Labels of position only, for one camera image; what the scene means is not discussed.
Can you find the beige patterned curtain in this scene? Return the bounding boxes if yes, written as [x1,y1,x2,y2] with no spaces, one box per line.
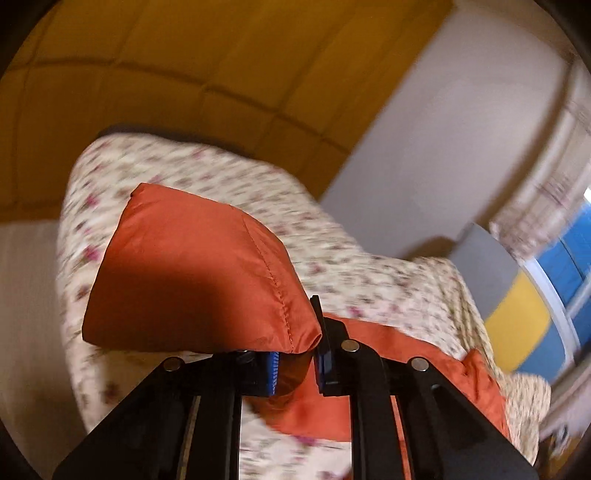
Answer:
[489,60,591,260]

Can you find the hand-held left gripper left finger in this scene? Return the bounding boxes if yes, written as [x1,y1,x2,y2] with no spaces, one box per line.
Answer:
[53,350,280,480]

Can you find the orange puffer jacket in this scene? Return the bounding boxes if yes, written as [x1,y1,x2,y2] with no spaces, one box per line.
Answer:
[82,183,511,480]

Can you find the grey yellow blue headboard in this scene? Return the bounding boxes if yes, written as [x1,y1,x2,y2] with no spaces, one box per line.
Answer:
[450,222,583,385]

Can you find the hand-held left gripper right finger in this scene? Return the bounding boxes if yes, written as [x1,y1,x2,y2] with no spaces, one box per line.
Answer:
[310,295,539,480]

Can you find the floral quilt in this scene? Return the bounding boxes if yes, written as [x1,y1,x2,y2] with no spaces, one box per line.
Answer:
[55,134,552,480]

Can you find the yellow wooden wardrobe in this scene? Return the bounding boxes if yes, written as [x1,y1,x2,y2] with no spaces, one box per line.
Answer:
[0,0,455,224]

